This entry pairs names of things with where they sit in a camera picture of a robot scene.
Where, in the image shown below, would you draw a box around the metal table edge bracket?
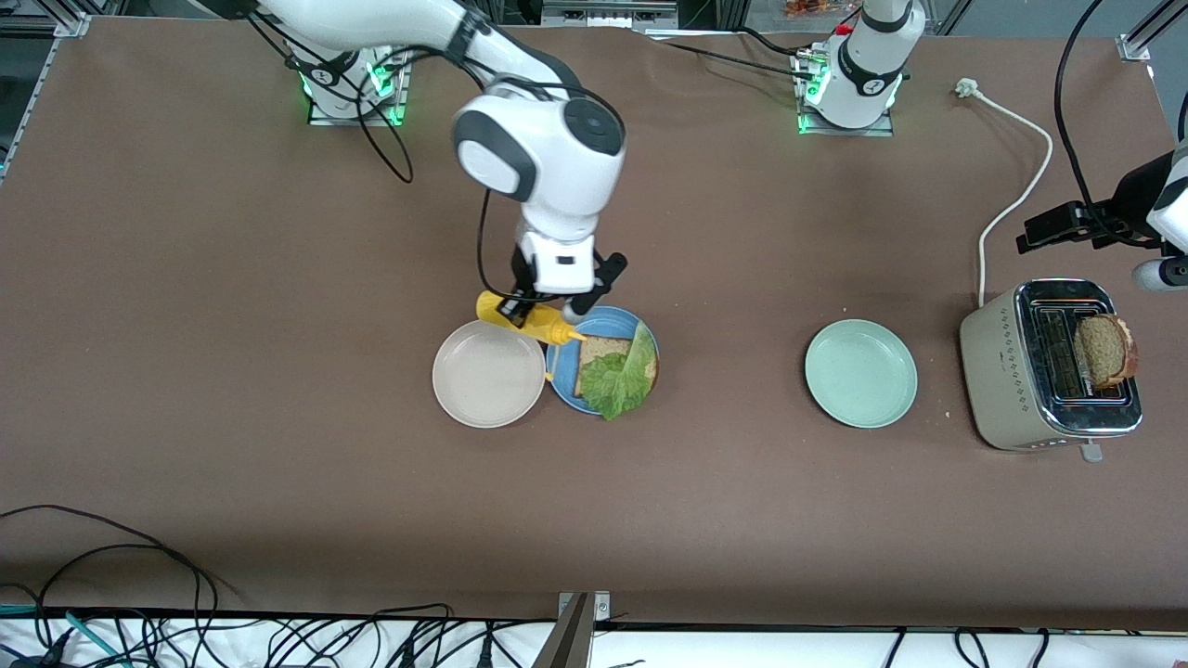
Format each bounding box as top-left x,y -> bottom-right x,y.
531,591 -> 612,668

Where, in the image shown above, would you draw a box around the yellow squeeze sauce bottle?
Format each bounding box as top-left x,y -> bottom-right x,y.
476,290 -> 588,382

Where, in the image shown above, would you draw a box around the beige round plate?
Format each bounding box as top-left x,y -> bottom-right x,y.
432,318 -> 547,430

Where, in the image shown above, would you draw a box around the long black looped cable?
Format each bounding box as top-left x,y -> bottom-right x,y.
0,505 -> 220,668

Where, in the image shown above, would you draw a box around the green lettuce leaf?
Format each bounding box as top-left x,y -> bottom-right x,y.
580,320 -> 658,421

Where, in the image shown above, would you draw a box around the white toaster power cable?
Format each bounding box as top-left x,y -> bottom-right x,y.
956,79 -> 1055,307

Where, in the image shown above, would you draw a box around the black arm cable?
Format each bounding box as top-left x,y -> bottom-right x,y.
246,14 -> 415,185
1054,0 -> 1166,248
476,190 -> 525,300

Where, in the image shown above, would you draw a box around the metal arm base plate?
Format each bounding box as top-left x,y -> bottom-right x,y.
794,46 -> 895,138
308,39 -> 410,127

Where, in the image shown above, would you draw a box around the beige chrome two-slot toaster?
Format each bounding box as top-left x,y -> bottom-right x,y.
959,278 -> 1144,463

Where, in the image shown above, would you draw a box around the teal cable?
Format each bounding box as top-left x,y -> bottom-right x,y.
0,603 -> 123,667

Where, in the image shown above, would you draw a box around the aluminium frame profile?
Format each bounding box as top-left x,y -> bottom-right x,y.
1128,0 -> 1188,47

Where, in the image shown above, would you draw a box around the brown toast bread slice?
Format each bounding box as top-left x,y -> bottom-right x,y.
1075,315 -> 1139,389
573,335 -> 660,398

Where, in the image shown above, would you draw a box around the light green round plate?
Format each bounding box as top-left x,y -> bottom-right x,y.
804,319 -> 919,430

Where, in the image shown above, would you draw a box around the perforated metal strip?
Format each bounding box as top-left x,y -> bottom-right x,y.
0,37 -> 68,182

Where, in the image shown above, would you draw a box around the blue round plate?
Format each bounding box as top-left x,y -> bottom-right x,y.
546,306 -> 661,416

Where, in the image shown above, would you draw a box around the thin black cable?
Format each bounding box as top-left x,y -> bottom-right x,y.
645,39 -> 818,84
733,26 -> 816,58

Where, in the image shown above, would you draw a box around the grey metal box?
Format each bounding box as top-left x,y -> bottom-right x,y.
541,0 -> 679,27

